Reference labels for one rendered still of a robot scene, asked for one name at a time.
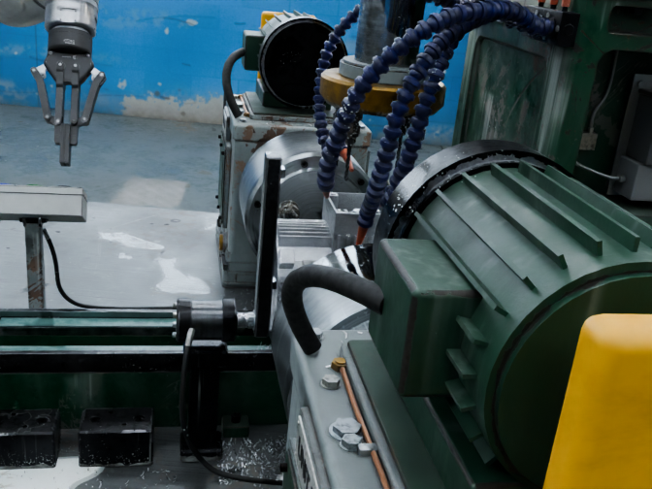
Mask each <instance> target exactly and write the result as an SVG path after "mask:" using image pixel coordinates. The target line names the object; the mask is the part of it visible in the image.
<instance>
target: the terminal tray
mask: <svg viewBox="0 0 652 489"><path fill-rule="evenodd" d="M365 194H366V193H340V192H330V197H329V198H328V199H326V198H325V197H324V199H323V210H322V220H325V221H326V222H327V224H328V226H329V229H330V233H331V237H332V243H331V251H332V252H334V251H337V250H339V249H342V248H345V247H349V246H353V245H356V241H357V234H358V227H359V225H358V223H357V218H358V216H359V215H360V214H359V210H360V208H361V204H362V203H363V200H364V198H365ZM382 210H383V207H379V208H378V209H377V212H376V214H375V218H374V225H373V226H372V227H370V228H369V229H368V231H367V234H366V236H365V238H364V241H363V242H362V244H372V243H373V241H374V236H375V228H376V225H377V222H378V220H379V217H380V215H381V213H380V212H382Z"/></svg>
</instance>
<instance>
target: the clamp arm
mask: <svg viewBox="0 0 652 489"><path fill-rule="evenodd" d="M281 164H282V158H281V156H280V154H279V152H271V151H266V152H265V154H264V169H263V183H262V198H261V212H260V226H259V241H258V255H257V270H256V283H255V298H254V311H253V312H248V314H254V317H253V315H249V320H253V318H254V324H253V322H248V329H253V333H254V337H255V338H268V337H269V330H270V316H271V303H272V291H273V289H277V279H276V276H274V265H275V253H276V240H277V216H278V203H279V191H280V179H285V171H286V170H285V168H284V166H281Z"/></svg>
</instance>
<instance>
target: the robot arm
mask: <svg viewBox="0 0 652 489"><path fill-rule="evenodd" d="M98 3H99V0H0V22H1V23H3V24H5V25H8V26H12V27H28V26H32V25H36V24H39V23H41V22H45V29H46V30H47V31H48V32H49V39H48V55H47V57H46V59H45V60H44V64H43V65H41V66H39V67H37V68H36V67H32V68H31V69H30V72H31V74H32V76H33V77H34V79H35V80H36V83H37V87H38V91H39V96H40V101H41V106H42V110H43V115H44V119H45V121H46V123H47V124H51V125H54V142H55V144H56V145H58V146H60V153H59V163H60V165H61V166H62V167H71V148H72V146H77V144H78V135H79V128H80V127H82V126H87V125H89V122H90V119H91V117H92V113H93V110H94V107H95V104H96V100H97V97H98V94H99V90H100V88H101V86H102V85H103V84H104V82H105V81H106V80H107V79H106V75H105V73H104V72H100V71H98V70H97V69H95V68H94V64H93V62H92V39H93V38H94V37H95V36H96V26H97V19H98ZM46 71H48V72H49V74H50V75H51V76H52V78H53V79H54V81H55V82H56V93H55V113H54V116H52V115H51V110H50V105H49V98H48V93H47V88H46V84H45V82H44V79H45V78H46ZM91 74H92V77H91V78H92V84H91V87H90V90H89V93H88V96H87V99H86V103H85V106H84V109H83V112H82V116H81V117H80V96H81V84H83V83H84V82H85V81H86V79H87V78H88V77H89V76H90V75H91ZM66 85H71V86H72V92H71V116H70V123H71V124H69V123H67V124H66V123H64V104H65V90H66Z"/></svg>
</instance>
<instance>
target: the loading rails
mask: <svg viewBox="0 0 652 489"><path fill-rule="evenodd" d="M173 312H177V310H100V309H0V409H43V408H58V409H60V419H61V429H78V428H79V427H80V422H81V417H82V412H83V411H84V410H85V409H86V408H154V427H175V426H180V420H179V388H180V375H181V367H182V344H183V342H177V341H176V338H173V337H172V335H173V332H176V327H173V322H177V319H176V318H173ZM261 342H262V343H261ZM270 344H271V345H270ZM269 345H270V349H269V348H268V349H265V347H266V348H267V347H268V346H269ZM257 346H258V347H257ZM262 346H263V347H262ZM271 347H272V342H271V340H270V337H268V338H255V337H254V333H253V329H248V328H237V337H236V340H235V341H234V342H228V343H227V348H228V362H227V367H226V368H220V371H219V390H218V409H217V426H218V425H221V427H222V436H223V437H224V438H247V437H248V436H249V425H262V424H288V422H287V418H286V413H285V409H284V404H283V400H282V396H281V391H280V387H279V382H278V378H277V370H276V365H275V360H274V356H273V352H272V349H271ZM261 348H263V349H261Z"/></svg>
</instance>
